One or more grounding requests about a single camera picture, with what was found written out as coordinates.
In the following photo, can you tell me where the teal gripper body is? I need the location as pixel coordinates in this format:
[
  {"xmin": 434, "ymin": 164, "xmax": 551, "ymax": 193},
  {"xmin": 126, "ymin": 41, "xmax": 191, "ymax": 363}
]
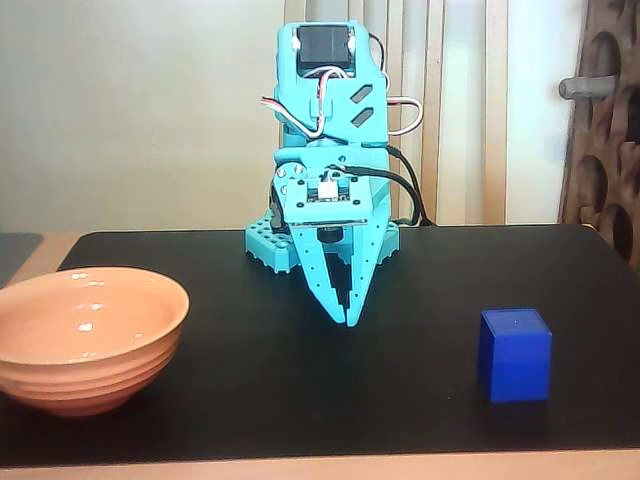
[{"xmin": 272, "ymin": 144, "xmax": 393, "ymax": 222}]

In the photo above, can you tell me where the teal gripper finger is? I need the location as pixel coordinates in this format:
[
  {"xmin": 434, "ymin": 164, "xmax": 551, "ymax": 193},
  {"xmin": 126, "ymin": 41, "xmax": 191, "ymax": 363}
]
[
  {"xmin": 345, "ymin": 199, "xmax": 391, "ymax": 329},
  {"xmin": 272, "ymin": 167, "xmax": 348, "ymax": 326}
]

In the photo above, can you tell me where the blue cube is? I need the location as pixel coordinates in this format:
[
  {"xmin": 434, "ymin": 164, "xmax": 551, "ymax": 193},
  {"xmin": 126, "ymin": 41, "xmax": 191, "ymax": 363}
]
[{"xmin": 478, "ymin": 307, "xmax": 553, "ymax": 404}]

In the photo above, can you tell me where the orange bowl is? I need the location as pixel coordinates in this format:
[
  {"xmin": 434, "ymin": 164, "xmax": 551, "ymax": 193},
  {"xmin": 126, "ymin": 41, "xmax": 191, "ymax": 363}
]
[{"xmin": 0, "ymin": 266, "xmax": 191, "ymax": 419}]

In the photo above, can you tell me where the black table clamp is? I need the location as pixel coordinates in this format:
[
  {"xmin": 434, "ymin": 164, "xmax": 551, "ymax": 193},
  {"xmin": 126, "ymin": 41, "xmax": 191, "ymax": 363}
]
[{"xmin": 269, "ymin": 197, "xmax": 289, "ymax": 236}]

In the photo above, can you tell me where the black mat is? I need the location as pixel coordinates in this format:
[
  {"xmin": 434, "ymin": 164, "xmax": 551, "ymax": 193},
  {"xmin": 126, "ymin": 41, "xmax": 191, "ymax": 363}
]
[{"xmin": 57, "ymin": 223, "xmax": 640, "ymax": 469}]

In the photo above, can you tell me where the brown wooden wine rack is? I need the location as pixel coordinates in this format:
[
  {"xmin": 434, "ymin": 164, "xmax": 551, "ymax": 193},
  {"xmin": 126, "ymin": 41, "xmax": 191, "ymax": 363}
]
[{"xmin": 557, "ymin": 0, "xmax": 640, "ymax": 274}]

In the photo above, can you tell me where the grey furniture top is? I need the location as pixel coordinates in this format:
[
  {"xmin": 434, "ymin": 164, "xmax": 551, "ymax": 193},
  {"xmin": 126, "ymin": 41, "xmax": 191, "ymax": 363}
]
[{"xmin": 0, "ymin": 232, "xmax": 45, "ymax": 290}]

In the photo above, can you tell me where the black camera cable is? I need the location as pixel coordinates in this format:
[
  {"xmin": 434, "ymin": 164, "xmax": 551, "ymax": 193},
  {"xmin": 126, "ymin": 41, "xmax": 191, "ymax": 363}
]
[{"xmin": 344, "ymin": 147, "xmax": 436, "ymax": 227}]

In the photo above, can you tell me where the teal framed wrist camera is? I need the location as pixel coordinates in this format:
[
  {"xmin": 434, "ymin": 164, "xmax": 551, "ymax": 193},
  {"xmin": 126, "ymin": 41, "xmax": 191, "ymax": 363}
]
[{"xmin": 283, "ymin": 169, "xmax": 376, "ymax": 246}]

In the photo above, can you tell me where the white shoulder servo cable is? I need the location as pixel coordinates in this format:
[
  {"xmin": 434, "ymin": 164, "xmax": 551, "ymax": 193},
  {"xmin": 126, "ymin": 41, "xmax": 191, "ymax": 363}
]
[{"xmin": 369, "ymin": 32, "xmax": 424, "ymax": 138}]

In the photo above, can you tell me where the white red wrist servo cable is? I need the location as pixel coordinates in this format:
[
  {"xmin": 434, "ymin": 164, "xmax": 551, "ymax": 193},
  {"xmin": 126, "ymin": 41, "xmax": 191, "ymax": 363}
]
[{"xmin": 260, "ymin": 67, "xmax": 352, "ymax": 140}]

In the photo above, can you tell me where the light wooden slatted frame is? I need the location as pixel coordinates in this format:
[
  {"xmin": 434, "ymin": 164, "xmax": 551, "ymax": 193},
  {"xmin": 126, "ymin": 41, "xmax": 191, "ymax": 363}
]
[{"xmin": 283, "ymin": 0, "xmax": 509, "ymax": 226}]

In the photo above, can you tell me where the grey door handle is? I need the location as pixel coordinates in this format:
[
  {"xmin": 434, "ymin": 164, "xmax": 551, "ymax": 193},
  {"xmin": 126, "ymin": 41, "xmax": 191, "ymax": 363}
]
[{"xmin": 558, "ymin": 75, "xmax": 619, "ymax": 101}]

